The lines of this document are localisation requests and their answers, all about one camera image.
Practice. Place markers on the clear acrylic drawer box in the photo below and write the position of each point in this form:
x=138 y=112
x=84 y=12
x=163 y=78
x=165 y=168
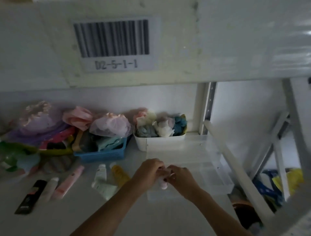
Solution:
x=206 y=165

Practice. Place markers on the barcode label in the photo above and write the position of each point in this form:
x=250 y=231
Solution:
x=116 y=43

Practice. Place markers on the pink satin scrunchie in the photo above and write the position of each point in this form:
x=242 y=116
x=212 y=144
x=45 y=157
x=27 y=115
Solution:
x=77 y=118

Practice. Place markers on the white shelf board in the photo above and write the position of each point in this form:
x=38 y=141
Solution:
x=218 y=36

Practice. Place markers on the blue bag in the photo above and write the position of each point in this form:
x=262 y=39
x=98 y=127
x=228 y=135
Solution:
x=267 y=187

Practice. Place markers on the pile of colourful hair accessories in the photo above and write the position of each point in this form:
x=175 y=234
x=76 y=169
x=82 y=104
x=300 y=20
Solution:
x=51 y=141

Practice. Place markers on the blue plastic basket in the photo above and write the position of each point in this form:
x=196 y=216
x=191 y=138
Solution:
x=102 y=155

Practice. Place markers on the bagged pink white scrunchie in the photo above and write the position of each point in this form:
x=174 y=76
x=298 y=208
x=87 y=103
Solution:
x=110 y=125

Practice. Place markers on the white plastic bin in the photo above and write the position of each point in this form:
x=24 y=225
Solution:
x=159 y=143

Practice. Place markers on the white diagonal shelf brace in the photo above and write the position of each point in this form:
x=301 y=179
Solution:
x=233 y=160

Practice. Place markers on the small pink white bottle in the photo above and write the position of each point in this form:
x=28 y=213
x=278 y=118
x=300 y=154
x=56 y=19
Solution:
x=164 y=182

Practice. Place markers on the pink cosmetic tube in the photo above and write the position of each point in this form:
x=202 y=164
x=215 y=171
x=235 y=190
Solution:
x=68 y=182

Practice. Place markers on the yellow bag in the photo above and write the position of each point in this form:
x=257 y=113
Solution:
x=292 y=180

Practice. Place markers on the person's left hand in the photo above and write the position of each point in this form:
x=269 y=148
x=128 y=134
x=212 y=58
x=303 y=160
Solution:
x=145 y=171

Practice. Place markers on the person's right forearm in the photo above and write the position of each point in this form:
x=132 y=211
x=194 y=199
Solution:
x=218 y=214

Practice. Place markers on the person's right hand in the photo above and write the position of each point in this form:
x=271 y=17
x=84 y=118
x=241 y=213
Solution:
x=182 y=180

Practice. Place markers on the pile of scrunchies in bin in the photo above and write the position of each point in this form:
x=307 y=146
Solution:
x=160 y=125

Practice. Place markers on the person's left forearm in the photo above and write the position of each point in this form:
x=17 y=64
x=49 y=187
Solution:
x=107 y=206

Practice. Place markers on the person's right fingers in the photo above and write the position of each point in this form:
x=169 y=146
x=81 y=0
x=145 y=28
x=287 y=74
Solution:
x=171 y=173

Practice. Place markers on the purple satin bonnet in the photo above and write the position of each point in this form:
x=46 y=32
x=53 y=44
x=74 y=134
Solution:
x=40 y=116

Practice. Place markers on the green plastic packet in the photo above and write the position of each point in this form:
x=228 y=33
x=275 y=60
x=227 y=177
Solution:
x=14 y=155

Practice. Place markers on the yellow cosmetic tube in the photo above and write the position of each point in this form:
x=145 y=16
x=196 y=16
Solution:
x=120 y=173

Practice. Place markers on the white perforated shelf post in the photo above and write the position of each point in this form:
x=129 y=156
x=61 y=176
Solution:
x=206 y=107

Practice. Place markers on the white green cosmetic tube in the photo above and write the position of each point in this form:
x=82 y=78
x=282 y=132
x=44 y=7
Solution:
x=103 y=184

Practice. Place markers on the brown round container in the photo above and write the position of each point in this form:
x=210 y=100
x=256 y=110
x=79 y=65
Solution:
x=245 y=214

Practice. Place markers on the striped grey cloth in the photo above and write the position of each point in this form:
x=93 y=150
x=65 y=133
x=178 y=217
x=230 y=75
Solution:
x=57 y=164

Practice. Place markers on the person's left fingers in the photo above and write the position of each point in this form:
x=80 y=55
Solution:
x=160 y=166

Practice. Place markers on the white shelf frame leg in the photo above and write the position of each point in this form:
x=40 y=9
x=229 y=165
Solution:
x=295 y=121

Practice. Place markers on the teal cloth items in basket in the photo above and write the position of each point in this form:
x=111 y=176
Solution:
x=102 y=142

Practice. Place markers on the black cosmetic tube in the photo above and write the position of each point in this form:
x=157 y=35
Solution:
x=30 y=197

